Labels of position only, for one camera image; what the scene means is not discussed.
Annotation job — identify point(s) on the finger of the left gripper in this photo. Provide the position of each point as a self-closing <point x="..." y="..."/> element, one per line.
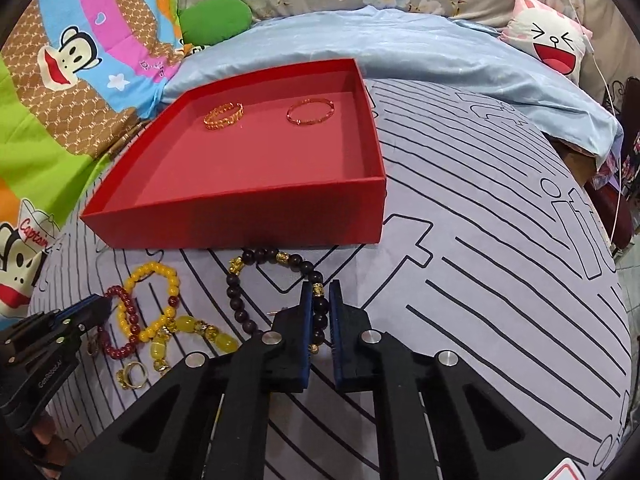
<point x="77" y="329"/>
<point x="89" y="309"/>

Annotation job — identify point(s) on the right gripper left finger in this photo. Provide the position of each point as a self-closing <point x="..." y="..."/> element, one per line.
<point x="207" y="418"/>

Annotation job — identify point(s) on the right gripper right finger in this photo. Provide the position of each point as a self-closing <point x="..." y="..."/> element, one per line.
<point x="436" y="418"/>

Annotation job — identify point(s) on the red jewelry tray box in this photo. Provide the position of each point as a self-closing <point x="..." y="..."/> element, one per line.
<point x="222" y="168"/>

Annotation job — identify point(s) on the left hand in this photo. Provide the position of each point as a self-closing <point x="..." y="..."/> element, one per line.
<point x="50" y="452"/>

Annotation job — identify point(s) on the cartoon monkey blanket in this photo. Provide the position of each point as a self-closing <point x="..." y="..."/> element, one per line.
<point x="78" y="77"/>

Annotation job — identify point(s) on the rose gold bangle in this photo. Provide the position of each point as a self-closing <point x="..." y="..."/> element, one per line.
<point x="310" y="112"/>

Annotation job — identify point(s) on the green plush pillow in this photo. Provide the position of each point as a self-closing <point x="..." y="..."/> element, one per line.
<point x="209" y="22"/>

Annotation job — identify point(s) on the light blue quilt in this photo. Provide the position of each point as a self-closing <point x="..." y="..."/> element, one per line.
<point x="393" y="44"/>

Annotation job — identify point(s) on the white pink cat cushion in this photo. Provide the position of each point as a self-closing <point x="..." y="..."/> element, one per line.
<point x="546" y="34"/>

